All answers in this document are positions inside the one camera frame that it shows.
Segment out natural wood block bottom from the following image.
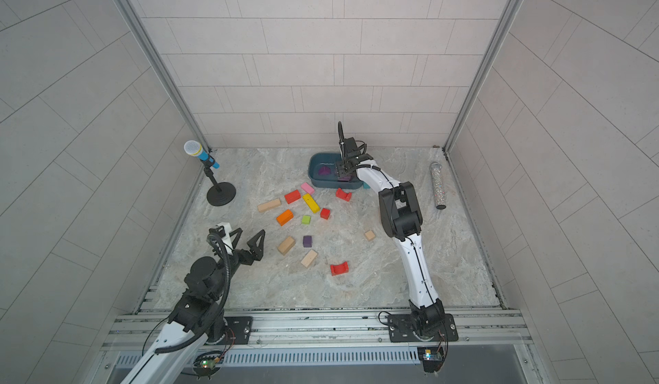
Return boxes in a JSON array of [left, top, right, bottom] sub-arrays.
[[300, 250, 319, 268]]

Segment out red arch block lower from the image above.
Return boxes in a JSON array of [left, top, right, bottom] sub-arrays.
[[331, 261, 349, 276]]

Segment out natural wood block lower left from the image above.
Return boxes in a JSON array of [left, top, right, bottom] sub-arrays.
[[277, 236, 296, 255]]

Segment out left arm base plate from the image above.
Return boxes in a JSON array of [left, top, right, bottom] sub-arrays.
[[206, 316, 253, 346]]

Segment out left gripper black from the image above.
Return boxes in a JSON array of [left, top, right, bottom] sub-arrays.
[[210, 228, 267, 301]]

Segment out right circuit board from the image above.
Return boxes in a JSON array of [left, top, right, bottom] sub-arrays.
[[417, 346, 446, 373]]

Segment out black corrugated cable left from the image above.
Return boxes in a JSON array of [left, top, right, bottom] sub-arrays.
[[153, 234, 231, 355]]

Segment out left circuit board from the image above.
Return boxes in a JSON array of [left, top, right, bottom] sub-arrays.
[[193, 351, 224, 379]]

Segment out pink block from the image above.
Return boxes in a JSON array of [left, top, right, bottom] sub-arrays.
[[300, 182, 315, 195]]

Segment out aluminium rail frame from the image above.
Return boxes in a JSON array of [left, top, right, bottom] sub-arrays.
[[97, 307, 532, 351]]

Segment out purple triangular block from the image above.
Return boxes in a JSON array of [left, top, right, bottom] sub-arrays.
[[317, 165, 332, 176]]

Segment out red arch block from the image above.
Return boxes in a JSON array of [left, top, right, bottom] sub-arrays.
[[336, 188, 352, 202], [331, 261, 349, 276]]

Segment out teal plastic storage bin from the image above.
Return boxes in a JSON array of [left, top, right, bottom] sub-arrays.
[[308, 152, 363, 190]]

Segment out glittery silver cylinder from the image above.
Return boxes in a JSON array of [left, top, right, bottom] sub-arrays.
[[429, 162, 446, 211]]

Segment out orange block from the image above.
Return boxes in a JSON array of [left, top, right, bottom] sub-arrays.
[[276, 210, 293, 226]]

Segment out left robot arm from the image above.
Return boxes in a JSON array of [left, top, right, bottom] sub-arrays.
[[123, 224, 265, 383]]

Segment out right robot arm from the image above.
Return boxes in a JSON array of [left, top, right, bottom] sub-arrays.
[[336, 131, 447, 340]]

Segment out long natural wood block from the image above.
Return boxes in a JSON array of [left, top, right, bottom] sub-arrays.
[[257, 199, 281, 213]]

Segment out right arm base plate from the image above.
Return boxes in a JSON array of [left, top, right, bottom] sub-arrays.
[[386, 314, 459, 343]]

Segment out circuit board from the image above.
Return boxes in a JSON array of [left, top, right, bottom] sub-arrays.
[[193, 351, 224, 379], [417, 346, 446, 373]]

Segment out yellow long block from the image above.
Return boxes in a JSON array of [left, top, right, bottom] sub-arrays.
[[303, 193, 321, 213]]

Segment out red rectangular block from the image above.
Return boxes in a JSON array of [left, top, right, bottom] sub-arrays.
[[284, 190, 301, 205]]

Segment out red arch block upper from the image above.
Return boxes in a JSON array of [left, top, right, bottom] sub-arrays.
[[336, 188, 352, 202]]

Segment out microphone on black stand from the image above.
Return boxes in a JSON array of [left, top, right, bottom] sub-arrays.
[[184, 140, 236, 206]]

